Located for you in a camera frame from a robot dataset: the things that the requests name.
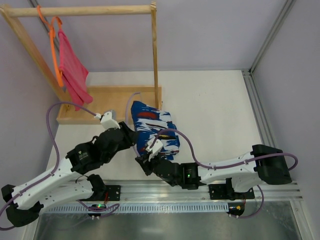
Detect blue patterned trousers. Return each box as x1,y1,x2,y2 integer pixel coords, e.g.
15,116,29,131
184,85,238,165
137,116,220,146
132,100,180,161

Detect lilac plastic hanger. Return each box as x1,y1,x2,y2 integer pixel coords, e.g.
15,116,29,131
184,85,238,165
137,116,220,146
125,92,142,126

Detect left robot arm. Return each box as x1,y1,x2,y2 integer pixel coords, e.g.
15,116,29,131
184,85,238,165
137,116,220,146
1,122,139,228

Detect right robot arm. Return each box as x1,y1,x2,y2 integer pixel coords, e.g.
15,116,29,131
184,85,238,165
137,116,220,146
135,144,292,200

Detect orange plastic hanger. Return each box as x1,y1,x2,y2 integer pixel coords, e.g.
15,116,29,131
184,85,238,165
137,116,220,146
36,5,64,88

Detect wooden clothes rack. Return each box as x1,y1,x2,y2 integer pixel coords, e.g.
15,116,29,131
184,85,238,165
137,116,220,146
0,2,162,122

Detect pink cloth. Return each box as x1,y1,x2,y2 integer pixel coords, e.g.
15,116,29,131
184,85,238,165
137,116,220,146
58,29,93,106

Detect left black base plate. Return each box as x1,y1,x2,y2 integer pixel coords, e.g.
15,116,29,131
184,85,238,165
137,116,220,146
102,185,121,202

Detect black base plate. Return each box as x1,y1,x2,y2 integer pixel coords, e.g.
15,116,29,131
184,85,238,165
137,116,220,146
208,183,255,201
102,185,121,202

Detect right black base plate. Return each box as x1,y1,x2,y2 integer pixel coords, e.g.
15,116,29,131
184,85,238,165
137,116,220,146
208,183,255,201

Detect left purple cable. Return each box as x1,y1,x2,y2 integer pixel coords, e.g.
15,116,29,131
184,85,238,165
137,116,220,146
0,101,121,231

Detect slotted cable duct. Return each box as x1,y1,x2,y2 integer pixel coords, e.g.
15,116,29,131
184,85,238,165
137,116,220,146
46,202,229,214

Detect aluminium mounting rail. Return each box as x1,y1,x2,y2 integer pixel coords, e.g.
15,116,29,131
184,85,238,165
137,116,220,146
62,178,305,205

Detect aluminium corner frame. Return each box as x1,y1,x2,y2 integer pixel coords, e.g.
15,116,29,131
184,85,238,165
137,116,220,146
241,0,296,147

